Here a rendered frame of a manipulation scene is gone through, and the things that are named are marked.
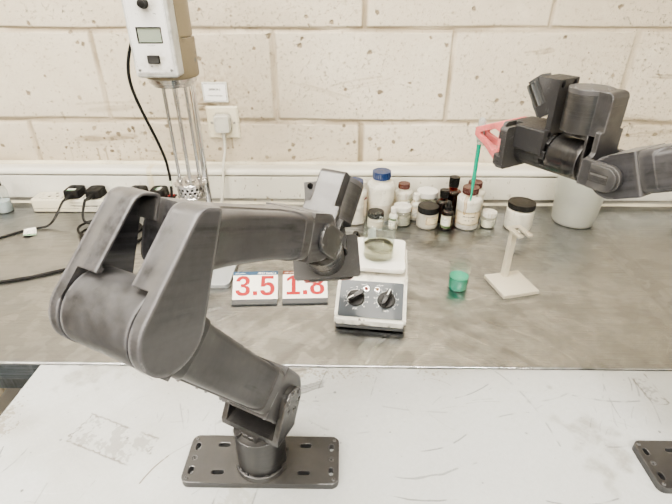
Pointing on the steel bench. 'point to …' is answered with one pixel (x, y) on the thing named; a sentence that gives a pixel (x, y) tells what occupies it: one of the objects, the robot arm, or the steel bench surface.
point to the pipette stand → (511, 282)
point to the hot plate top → (386, 262)
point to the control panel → (371, 300)
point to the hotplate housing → (374, 318)
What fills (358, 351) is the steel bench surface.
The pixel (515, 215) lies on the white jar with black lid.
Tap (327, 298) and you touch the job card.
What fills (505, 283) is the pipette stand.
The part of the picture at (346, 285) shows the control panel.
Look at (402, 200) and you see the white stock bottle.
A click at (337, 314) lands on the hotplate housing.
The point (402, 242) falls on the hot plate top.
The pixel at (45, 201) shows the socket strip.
